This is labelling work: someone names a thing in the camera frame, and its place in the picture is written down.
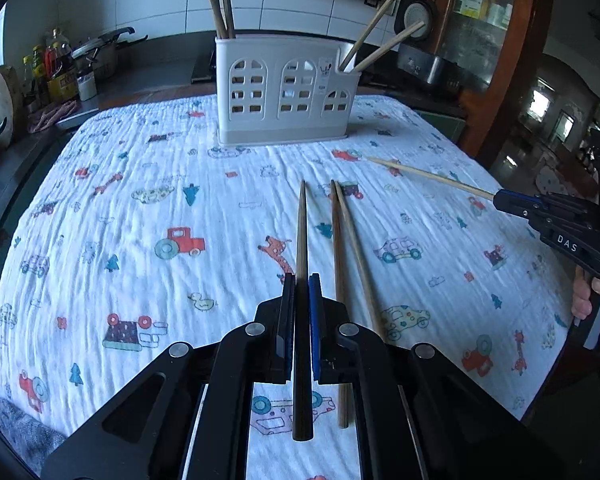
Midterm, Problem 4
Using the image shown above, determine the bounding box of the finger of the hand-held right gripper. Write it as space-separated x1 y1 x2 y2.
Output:
495 189 600 211
494 200 556 231

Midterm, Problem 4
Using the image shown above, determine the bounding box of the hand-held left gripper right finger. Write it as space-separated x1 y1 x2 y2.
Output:
307 274 581 480

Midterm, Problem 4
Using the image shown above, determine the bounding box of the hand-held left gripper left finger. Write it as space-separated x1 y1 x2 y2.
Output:
40 272 297 480

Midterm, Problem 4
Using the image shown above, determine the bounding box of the light bamboo chopstick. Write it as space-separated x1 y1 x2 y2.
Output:
335 184 388 345
338 0 400 73
352 21 426 73
365 155 500 197

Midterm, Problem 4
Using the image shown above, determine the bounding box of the white plastic utensil holder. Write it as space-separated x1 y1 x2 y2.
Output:
215 35 362 148

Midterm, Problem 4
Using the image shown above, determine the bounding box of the person's right hand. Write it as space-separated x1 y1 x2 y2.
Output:
571 266 600 336

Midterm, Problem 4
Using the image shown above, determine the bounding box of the green cabinet drawer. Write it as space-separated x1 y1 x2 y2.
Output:
420 107 468 146

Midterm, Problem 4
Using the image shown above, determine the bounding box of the wooden glass door cabinet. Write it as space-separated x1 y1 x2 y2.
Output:
422 0 556 168

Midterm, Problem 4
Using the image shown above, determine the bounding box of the dark rice cooker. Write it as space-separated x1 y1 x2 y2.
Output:
395 0 463 93

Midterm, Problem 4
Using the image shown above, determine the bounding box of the white cartoon printed blanket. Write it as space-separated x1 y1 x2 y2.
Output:
0 94 576 480

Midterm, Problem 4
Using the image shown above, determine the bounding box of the grey towel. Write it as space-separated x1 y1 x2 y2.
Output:
0 396 68 476

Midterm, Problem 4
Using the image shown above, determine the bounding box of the white cup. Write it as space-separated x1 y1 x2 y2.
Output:
76 72 98 102

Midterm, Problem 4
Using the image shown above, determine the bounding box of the pink cloth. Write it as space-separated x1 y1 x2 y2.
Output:
27 100 81 133

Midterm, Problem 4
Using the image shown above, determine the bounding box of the steel pressure cooker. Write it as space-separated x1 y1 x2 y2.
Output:
70 27 150 81

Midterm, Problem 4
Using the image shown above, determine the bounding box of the yellow package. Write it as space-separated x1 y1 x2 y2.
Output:
47 70 78 103

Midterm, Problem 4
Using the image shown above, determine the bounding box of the yellow cap bottle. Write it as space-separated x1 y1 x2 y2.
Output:
31 45 48 103

